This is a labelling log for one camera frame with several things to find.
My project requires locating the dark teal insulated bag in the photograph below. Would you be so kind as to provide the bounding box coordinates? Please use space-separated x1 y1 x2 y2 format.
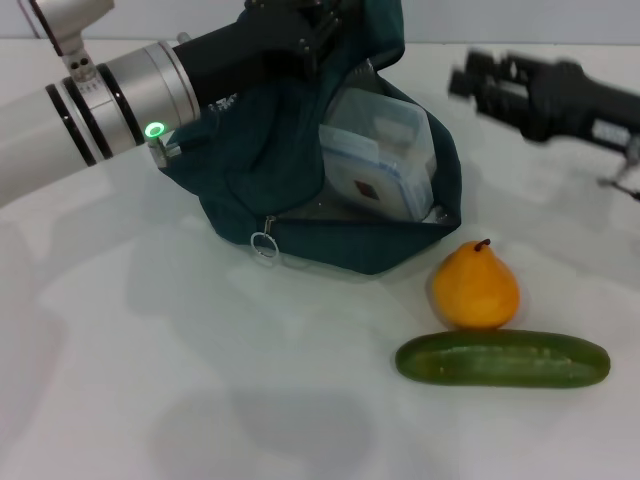
158 0 463 277

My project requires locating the green cucumber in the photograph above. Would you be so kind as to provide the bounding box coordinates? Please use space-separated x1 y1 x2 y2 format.
394 328 613 390

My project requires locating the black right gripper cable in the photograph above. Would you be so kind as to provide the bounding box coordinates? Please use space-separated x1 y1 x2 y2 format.
596 138 640 202

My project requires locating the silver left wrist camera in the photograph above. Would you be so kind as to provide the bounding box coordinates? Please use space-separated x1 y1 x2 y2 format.
16 0 117 82

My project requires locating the yellow orange pear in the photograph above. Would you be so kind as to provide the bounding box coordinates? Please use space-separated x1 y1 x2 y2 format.
431 238 522 332

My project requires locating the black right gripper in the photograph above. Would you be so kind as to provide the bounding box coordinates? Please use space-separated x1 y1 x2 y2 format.
447 48 640 147

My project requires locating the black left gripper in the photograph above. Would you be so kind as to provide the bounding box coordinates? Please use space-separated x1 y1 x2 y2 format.
171 0 347 110

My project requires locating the clear plastic food container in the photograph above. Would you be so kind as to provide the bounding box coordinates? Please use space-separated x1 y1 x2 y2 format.
317 87 436 222

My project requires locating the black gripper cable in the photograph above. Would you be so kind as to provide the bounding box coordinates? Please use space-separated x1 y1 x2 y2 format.
148 136 185 170
596 138 640 202

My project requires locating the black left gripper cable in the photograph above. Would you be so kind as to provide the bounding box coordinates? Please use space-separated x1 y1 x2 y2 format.
148 136 185 170

